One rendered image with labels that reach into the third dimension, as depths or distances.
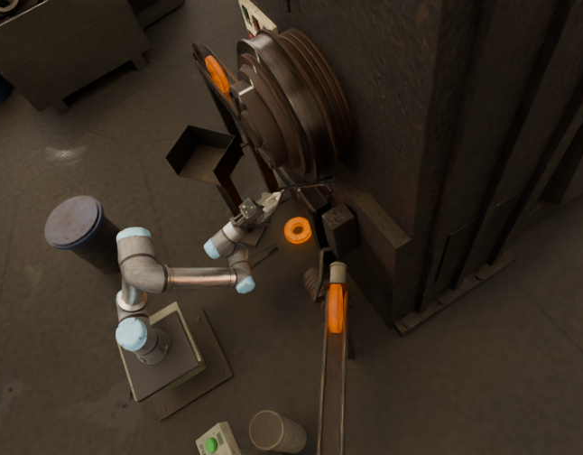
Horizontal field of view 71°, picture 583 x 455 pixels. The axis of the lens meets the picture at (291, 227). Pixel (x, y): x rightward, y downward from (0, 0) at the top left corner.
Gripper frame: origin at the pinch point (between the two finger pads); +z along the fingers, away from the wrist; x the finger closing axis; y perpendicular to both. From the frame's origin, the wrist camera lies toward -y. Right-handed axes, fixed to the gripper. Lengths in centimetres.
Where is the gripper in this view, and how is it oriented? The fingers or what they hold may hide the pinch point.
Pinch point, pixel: (279, 195)
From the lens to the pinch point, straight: 157.0
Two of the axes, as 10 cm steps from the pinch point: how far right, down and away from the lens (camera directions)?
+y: -4.4, -3.1, -8.4
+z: 7.5, -6.4, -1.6
